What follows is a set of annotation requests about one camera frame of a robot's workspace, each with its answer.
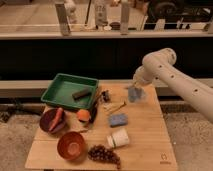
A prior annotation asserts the pale yellow utensil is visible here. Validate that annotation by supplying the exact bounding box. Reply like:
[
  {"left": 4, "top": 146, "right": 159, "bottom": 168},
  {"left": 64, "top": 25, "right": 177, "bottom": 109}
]
[{"left": 103, "top": 101, "right": 126, "bottom": 114}]

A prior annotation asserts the white plastic cup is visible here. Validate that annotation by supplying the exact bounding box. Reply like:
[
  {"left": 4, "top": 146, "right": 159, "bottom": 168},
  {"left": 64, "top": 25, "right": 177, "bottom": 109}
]
[{"left": 107, "top": 128, "right": 130, "bottom": 148}]

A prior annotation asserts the orange fruit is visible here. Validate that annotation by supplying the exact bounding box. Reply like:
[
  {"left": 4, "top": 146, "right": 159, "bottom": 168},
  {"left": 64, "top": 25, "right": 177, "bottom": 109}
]
[{"left": 77, "top": 109, "right": 90, "bottom": 122}]

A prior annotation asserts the blue sponge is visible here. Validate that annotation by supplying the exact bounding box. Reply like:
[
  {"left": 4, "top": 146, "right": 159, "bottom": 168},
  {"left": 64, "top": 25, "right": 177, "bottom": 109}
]
[{"left": 108, "top": 114, "right": 128, "bottom": 127}]

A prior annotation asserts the dark rectangular block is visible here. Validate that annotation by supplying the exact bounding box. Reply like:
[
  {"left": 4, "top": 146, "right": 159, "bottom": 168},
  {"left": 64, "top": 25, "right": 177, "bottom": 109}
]
[{"left": 72, "top": 89, "right": 91, "bottom": 100}]

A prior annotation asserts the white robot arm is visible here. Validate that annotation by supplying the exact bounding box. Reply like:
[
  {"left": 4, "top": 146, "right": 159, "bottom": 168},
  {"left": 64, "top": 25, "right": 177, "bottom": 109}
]
[{"left": 133, "top": 48, "right": 213, "bottom": 123}]

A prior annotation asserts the grey blue towel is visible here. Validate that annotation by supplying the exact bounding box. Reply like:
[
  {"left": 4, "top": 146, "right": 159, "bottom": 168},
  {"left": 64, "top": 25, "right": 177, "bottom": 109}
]
[{"left": 128, "top": 86, "right": 143, "bottom": 103}]

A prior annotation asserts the green plastic tray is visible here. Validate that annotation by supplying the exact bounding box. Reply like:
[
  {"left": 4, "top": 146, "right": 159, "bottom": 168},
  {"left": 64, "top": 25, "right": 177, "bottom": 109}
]
[{"left": 41, "top": 73, "right": 99, "bottom": 110}]

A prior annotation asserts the bunch of dark grapes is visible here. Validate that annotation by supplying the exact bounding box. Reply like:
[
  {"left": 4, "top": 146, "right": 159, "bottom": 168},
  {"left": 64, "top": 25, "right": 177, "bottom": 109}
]
[{"left": 88, "top": 145, "right": 121, "bottom": 169}]

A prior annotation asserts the orange wooden bowl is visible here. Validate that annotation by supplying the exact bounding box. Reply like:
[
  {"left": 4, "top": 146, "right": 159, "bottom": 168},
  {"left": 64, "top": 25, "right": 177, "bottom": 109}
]
[{"left": 57, "top": 131, "right": 86, "bottom": 161}]

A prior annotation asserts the orange carrot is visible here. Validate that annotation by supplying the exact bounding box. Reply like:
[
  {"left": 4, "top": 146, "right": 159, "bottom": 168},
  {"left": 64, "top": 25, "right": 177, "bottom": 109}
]
[{"left": 49, "top": 107, "right": 63, "bottom": 131}]

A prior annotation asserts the dark purple bowl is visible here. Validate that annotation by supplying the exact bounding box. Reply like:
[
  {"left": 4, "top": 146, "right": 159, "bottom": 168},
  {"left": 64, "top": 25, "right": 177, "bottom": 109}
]
[{"left": 39, "top": 108, "right": 66, "bottom": 134}]

